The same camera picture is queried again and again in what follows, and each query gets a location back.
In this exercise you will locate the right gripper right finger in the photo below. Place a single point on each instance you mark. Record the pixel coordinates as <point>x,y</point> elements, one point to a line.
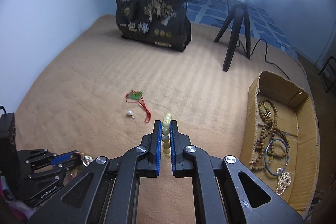
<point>181,166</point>

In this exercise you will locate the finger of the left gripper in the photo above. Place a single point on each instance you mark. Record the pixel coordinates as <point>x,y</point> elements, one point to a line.
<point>64,156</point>
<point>74,161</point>

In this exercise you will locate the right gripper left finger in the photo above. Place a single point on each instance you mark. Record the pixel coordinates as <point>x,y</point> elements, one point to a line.
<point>149,160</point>

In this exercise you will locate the black box device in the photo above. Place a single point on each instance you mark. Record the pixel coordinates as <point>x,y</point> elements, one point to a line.
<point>9,156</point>

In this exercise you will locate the cardboard box tray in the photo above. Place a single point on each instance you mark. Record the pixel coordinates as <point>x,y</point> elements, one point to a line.
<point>281,141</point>

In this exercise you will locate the black snack bag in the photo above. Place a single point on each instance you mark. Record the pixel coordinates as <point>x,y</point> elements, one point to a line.
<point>159,22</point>

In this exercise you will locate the black tripod stand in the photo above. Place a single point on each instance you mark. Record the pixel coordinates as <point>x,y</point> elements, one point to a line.
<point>238,15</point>

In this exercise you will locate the black clothes rack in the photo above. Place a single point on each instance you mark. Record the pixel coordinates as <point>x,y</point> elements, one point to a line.
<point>327,74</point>

